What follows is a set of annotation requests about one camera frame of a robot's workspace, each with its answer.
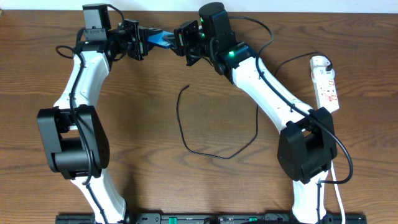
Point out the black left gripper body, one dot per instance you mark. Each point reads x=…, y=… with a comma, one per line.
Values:
x=135, y=39

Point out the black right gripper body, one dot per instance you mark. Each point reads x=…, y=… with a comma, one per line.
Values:
x=185, y=42

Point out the blue Galaxy smartphone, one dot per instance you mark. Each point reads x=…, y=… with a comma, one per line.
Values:
x=160, y=42

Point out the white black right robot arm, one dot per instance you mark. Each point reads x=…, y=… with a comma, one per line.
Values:
x=306, y=136

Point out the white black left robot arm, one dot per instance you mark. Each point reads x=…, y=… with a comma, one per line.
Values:
x=74, y=140

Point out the white power strip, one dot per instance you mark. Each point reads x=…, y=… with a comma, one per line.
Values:
x=322, y=75

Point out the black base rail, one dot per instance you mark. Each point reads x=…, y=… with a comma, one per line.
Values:
x=156, y=218

